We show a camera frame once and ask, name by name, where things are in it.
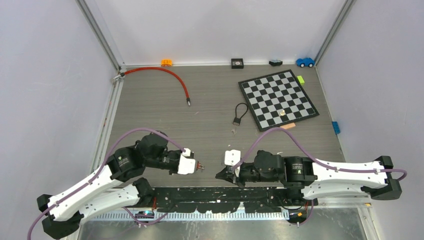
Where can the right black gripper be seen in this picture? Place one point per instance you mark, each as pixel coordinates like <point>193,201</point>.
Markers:
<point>231,175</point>

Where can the black cable padlock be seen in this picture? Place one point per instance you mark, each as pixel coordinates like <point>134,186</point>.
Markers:
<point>237,119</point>

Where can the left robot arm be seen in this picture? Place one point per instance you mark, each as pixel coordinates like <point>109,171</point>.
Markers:
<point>117,183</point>

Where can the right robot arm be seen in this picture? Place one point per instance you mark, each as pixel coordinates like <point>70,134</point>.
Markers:
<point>303,179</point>

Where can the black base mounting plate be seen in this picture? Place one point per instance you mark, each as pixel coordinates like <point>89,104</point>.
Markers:
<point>222,199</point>

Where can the tan wooden block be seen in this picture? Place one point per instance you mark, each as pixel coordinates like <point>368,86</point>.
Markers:
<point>288,126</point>

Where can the black white chessboard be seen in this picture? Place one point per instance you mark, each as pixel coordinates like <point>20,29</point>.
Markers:
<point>266,96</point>

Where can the blue toy brick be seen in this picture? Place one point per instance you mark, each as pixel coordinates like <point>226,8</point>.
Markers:
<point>336,127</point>

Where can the orange toy block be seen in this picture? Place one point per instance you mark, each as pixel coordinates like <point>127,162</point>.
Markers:
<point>166,63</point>

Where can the small black box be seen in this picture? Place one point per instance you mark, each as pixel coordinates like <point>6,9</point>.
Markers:
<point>237,63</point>

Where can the lime green block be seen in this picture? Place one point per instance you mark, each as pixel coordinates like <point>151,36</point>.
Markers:
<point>301,80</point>

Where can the small black toy car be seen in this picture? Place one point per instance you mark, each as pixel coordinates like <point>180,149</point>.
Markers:
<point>275,62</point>

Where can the blue toy car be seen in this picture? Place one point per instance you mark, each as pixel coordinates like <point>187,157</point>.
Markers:
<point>305,62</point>

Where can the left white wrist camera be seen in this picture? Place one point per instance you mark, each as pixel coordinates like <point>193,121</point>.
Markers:
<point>186,163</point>

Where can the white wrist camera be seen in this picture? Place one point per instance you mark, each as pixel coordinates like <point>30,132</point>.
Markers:
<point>186,163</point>
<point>231,158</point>

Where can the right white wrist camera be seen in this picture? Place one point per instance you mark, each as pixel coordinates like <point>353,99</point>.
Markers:
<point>231,158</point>

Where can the aluminium front rail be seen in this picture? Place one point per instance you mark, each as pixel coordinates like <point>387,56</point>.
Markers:
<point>117,198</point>

